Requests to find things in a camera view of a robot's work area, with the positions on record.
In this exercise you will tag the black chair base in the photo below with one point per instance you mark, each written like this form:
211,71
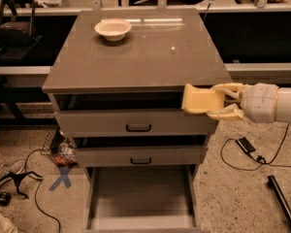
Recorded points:
5,197

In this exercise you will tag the top grey drawer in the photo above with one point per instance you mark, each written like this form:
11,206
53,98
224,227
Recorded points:
133,122

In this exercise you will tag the black power adapter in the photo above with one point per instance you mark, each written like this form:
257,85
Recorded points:
245,145

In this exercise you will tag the black pole on floor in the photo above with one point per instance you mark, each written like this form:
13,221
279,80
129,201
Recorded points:
273,184

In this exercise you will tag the black chair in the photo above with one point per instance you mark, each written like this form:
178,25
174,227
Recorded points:
17,36

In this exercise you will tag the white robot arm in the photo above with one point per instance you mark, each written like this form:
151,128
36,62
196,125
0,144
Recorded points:
282,107

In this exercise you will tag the wire basket with items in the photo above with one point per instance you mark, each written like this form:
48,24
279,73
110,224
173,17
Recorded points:
57,148

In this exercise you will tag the blue tape cross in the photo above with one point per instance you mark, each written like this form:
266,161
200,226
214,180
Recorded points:
63,177

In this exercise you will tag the yellow sponge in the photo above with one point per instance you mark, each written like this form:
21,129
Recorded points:
201,100

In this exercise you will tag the middle grey drawer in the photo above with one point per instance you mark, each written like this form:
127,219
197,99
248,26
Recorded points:
140,150

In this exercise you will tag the grey drawer cabinet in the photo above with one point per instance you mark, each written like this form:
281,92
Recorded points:
148,69

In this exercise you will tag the bottom grey drawer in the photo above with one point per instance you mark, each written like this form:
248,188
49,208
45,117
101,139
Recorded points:
143,199

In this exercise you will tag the grey drawer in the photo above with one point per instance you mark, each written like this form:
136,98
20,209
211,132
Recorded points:
143,199
133,122
140,150

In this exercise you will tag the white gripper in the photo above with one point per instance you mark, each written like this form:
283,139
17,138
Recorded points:
258,102

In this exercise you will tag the white paper bowl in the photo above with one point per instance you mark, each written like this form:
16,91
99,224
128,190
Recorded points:
113,30

